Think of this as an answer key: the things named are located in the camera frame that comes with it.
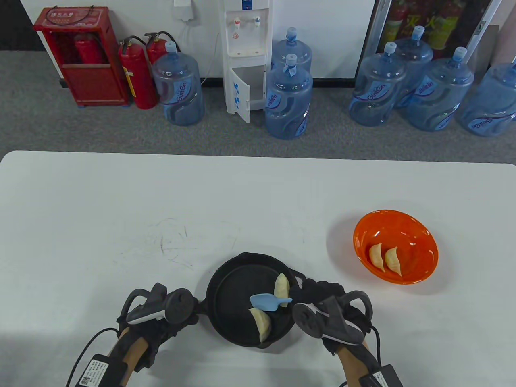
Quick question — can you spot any black labelled wrist box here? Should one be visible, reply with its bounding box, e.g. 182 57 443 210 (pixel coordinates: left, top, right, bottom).
79 354 128 387
360 364 402 387

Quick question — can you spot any person's right forearm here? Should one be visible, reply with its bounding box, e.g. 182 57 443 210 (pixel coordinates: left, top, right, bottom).
334 339 379 387

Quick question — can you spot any white wall adapter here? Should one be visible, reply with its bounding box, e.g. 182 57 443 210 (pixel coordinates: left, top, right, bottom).
173 0 195 21

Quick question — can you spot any white power cable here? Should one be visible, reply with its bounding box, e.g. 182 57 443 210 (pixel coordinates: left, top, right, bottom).
182 19 221 86

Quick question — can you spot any glass fire hydrant cabinet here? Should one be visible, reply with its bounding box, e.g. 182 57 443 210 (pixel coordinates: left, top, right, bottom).
355 0 502 79

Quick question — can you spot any black round tracker controller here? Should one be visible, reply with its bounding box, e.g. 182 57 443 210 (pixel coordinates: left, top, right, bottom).
292 291 373 345
118 282 196 325

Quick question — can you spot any light blue dessert shovel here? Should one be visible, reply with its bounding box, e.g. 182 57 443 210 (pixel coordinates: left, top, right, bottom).
250 293 293 313

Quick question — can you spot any red fire extinguisher cabinet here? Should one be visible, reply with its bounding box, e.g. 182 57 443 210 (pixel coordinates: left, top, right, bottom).
33 6 130 107

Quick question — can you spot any person's right hand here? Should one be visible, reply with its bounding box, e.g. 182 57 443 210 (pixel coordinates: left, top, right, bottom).
298 278 373 357

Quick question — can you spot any orange plastic bowl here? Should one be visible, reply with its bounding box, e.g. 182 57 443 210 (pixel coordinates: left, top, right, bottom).
353 209 439 286

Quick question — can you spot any person's left hand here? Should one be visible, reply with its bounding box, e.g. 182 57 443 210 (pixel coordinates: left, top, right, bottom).
121 300 200 373

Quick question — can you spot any black frying pan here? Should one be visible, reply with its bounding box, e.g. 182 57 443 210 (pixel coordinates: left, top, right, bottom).
196 253 311 349

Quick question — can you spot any white water dispenser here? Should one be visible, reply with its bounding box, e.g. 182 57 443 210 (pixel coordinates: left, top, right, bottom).
223 0 274 124

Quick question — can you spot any red fire extinguisher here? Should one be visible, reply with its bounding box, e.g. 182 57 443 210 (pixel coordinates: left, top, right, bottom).
118 35 158 110
144 31 181 67
74 33 106 64

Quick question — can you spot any blue water jug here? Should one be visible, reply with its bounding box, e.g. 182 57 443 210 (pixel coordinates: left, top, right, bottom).
271 27 313 72
264 54 314 140
406 46 475 132
393 25 434 108
152 41 205 126
349 42 408 127
456 62 516 137

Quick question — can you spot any black cable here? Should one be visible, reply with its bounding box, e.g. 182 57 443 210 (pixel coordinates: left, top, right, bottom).
338 326 383 387
66 327 120 387

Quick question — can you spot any pale yellow dumpling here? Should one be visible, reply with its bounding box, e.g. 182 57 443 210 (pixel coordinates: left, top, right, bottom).
274 273 291 308
384 247 403 277
249 308 273 343
369 243 386 270

